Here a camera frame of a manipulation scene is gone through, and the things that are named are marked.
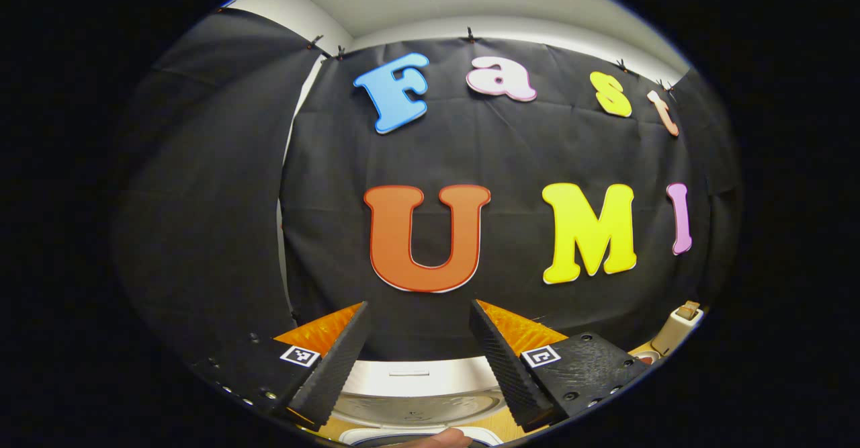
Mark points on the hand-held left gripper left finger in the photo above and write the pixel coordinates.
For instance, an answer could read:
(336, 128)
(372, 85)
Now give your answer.
(332, 367)

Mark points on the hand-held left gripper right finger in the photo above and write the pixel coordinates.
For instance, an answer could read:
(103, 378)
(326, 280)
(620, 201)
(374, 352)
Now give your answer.
(507, 367)

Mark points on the white round plate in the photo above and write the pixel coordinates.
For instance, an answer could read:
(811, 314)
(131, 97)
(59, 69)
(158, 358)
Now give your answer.
(643, 355)

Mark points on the white toaster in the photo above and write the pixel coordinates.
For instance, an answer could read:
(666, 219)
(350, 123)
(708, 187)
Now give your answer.
(672, 334)

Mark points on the white rice cooker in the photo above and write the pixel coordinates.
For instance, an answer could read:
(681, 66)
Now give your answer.
(416, 381)

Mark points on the toast slice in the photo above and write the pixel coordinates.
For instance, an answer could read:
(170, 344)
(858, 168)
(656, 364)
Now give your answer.
(687, 310)

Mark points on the black backdrop cloth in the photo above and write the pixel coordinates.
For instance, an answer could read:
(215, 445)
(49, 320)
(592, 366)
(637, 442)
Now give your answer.
(201, 199)

